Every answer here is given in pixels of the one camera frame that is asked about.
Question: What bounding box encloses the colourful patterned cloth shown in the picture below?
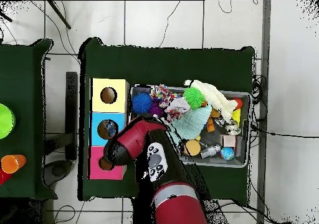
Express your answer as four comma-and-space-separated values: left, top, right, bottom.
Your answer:
149, 84, 175, 103
163, 97, 192, 123

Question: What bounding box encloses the blue spiky ball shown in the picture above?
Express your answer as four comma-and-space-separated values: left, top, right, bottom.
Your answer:
131, 92, 155, 115

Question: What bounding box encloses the mint green cloth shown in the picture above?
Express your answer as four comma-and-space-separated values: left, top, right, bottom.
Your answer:
171, 105, 213, 141

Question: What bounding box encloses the wooden box with three holes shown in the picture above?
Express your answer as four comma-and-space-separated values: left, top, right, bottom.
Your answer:
88, 77, 131, 181

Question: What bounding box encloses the shallow clear mesh bin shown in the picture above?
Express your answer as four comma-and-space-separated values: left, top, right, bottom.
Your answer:
126, 85, 252, 169

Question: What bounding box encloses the purple spiky ball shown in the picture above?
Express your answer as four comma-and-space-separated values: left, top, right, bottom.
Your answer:
148, 101, 164, 117

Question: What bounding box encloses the green spiky ball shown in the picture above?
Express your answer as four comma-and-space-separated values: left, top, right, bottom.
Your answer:
183, 87, 206, 110

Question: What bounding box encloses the tan round bun toy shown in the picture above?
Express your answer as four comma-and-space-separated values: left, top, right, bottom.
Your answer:
184, 139, 202, 157

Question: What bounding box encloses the orange bear toy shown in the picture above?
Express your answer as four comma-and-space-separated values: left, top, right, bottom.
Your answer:
205, 108, 221, 133

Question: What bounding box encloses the pale yellow cloth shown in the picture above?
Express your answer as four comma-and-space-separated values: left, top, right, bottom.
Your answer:
183, 79, 239, 124

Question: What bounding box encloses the small wooden cube block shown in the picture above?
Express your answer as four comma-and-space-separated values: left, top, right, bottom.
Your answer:
221, 134, 237, 148

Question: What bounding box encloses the round silver tin can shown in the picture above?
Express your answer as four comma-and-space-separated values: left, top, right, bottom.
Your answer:
226, 122, 242, 135

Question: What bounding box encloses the small blue globe ball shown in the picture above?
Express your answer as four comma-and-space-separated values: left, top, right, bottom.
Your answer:
221, 146, 236, 162

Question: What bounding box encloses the small red ball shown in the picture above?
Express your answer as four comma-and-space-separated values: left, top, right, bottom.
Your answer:
232, 97, 245, 110

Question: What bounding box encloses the side table with green cloth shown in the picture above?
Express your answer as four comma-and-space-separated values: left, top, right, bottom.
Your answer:
0, 38, 54, 200

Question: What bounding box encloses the orange round object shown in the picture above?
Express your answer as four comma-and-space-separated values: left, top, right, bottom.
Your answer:
0, 153, 27, 175

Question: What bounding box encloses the green bowl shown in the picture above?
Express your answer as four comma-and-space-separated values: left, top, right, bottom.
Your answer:
0, 103, 16, 140

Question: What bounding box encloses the red round object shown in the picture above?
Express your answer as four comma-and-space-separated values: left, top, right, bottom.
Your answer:
0, 168, 13, 186

